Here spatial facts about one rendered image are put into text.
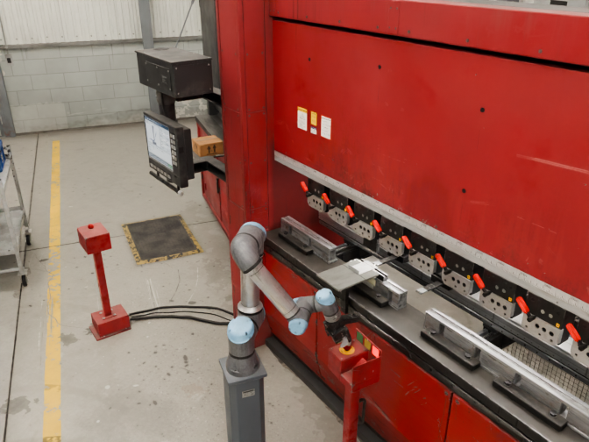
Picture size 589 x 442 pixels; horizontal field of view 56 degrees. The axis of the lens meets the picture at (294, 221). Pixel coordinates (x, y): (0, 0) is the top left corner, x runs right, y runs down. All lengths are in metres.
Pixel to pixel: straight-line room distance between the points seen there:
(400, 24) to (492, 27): 0.44
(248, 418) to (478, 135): 1.60
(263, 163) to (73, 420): 1.88
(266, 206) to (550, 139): 1.92
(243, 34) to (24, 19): 6.23
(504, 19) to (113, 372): 3.08
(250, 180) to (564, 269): 1.89
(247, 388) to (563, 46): 1.82
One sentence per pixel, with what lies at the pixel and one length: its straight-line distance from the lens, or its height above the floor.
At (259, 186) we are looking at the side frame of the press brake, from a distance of 3.39.
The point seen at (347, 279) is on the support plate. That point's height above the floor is 1.00.
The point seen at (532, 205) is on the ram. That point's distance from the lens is 2.13.
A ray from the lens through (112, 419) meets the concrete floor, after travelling 3.63.
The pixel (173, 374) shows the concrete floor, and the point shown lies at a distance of 3.84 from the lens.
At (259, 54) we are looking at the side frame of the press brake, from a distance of 3.19.
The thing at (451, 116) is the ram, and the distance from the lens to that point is 2.28.
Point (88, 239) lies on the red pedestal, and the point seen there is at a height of 0.79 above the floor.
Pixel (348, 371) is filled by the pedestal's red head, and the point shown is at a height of 0.70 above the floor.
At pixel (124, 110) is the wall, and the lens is 9.31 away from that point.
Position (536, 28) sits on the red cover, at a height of 2.25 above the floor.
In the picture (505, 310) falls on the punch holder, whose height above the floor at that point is 1.21.
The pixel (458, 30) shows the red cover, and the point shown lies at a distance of 2.21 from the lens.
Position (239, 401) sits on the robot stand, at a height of 0.65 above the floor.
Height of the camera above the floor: 2.47
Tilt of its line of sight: 26 degrees down
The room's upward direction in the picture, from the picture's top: straight up
